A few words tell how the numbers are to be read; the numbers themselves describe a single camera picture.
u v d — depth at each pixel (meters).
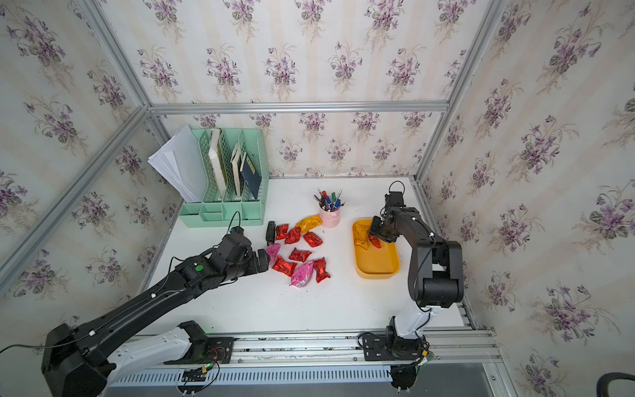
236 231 0.73
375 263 0.92
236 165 0.98
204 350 0.66
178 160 0.93
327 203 0.98
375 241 0.93
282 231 0.96
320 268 0.86
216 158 0.93
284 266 0.88
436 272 0.47
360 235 0.96
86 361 0.38
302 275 0.85
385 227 0.79
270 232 0.99
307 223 0.99
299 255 0.90
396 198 0.76
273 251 0.93
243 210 1.01
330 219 0.98
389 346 0.66
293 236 0.96
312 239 0.96
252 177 1.11
